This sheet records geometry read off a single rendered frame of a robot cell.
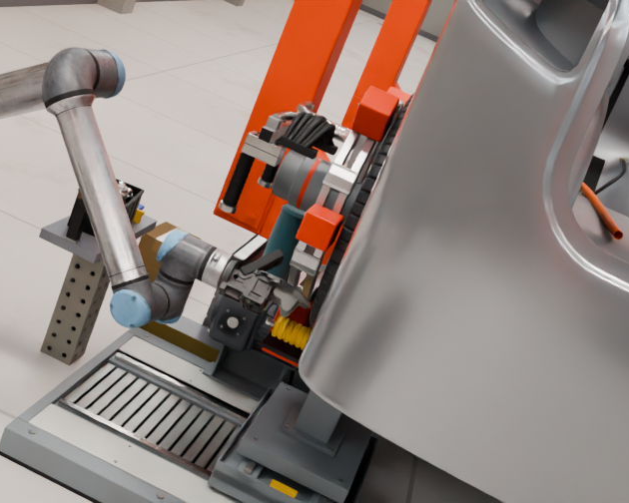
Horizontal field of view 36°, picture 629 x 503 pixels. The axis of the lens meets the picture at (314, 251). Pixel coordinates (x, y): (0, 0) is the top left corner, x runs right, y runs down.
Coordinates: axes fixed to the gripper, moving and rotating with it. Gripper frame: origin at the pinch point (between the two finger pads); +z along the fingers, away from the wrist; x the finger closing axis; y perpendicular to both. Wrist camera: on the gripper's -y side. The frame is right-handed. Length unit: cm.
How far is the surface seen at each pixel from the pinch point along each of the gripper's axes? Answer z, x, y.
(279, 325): -4.5, -12.8, 3.5
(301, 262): -4.1, 11.3, -3.1
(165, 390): -31, -66, 16
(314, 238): -2.4, 24.5, -3.5
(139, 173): -123, -207, -117
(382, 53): -38, -158, -206
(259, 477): 6.5, -35.6, 34.0
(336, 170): -4.9, 27.0, -20.1
